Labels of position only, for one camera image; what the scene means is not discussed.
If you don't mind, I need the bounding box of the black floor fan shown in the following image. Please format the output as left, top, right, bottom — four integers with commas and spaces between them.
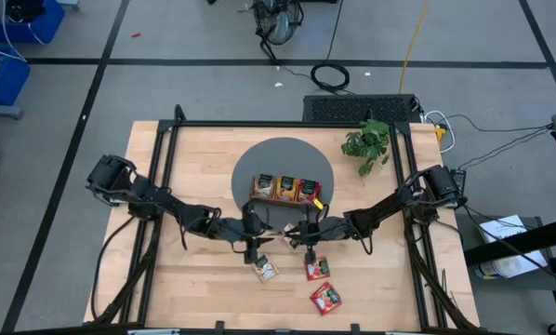
248, 0, 306, 47

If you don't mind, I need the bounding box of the grey round mat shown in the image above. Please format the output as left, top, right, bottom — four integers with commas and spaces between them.
231, 136, 336, 233

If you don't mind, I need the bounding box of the orange mango tea packet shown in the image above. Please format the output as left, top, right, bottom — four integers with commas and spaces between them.
275, 175, 299, 202

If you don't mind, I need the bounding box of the dark grey cart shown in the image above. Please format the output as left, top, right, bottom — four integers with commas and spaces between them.
454, 212, 556, 292

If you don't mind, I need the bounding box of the black coiled cable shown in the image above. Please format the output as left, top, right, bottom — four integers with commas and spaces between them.
309, 0, 351, 94

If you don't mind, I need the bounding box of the yellow cable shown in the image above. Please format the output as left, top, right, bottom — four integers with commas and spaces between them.
397, 0, 432, 94

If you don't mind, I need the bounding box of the black power cable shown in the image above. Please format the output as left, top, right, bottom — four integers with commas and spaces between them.
457, 123, 554, 171

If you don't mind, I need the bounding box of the black power adapter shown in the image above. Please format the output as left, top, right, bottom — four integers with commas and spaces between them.
450, 167, 468, 196

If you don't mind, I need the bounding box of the green potted plant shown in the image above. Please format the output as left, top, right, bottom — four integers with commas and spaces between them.
340, 118, 392, 179

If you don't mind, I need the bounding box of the white booklet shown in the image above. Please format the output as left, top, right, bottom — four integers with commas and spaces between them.
477, 213, 529, 244

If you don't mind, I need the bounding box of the black perforated computer case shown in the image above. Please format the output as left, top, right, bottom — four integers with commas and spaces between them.
302, 93, 423, 125

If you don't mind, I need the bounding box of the blue plastic bin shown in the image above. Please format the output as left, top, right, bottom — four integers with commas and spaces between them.
0, 45, 32, 107
0, 0, 66, 46

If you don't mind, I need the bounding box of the white cable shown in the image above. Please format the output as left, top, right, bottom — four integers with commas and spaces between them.
422, 110, 457, 154

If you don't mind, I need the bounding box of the beige vanilla tea packet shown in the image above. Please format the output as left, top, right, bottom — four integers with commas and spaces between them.
280, 221, 298, 248
253, 255, 280, 284
253, 173, 277, 200

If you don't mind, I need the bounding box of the black aluminium table frame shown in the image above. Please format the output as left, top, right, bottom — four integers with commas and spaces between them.
83, 104, 482, 335

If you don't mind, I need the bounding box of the black metal beam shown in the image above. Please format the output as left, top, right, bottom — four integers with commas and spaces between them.
463, 217, 556, 267

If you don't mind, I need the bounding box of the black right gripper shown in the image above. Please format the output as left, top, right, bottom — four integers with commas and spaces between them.
285, 206, 354, 265

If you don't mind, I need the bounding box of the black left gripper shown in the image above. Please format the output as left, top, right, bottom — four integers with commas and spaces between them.
230, 201, 283, 265

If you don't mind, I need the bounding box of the brown wooden compartment tray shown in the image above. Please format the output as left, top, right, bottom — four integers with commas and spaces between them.
249, 174, 324, 209

